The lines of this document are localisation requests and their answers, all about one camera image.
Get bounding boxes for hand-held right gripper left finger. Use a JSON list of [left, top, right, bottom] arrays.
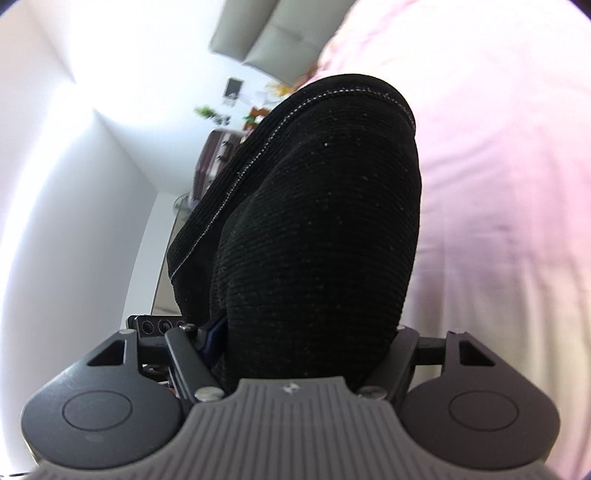
[[87, 316, 228, 403]]

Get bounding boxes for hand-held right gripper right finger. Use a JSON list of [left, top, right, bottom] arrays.
[[357, 325, 498, 401]]

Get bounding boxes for black pants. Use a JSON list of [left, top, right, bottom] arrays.
[[166, 73, 424, 393]]

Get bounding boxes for dark red dresser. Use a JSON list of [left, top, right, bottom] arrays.
[[190, 130, 249, 200]]

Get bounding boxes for pink and cream duvet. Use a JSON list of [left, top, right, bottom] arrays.
[[295, 0, 591, 480]]

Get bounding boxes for green potted plant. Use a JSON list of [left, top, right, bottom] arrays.
[[194, 105, 230, 126]]

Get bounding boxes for grey padded headboard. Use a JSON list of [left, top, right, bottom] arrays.
[[209, 0, 358, 88]]

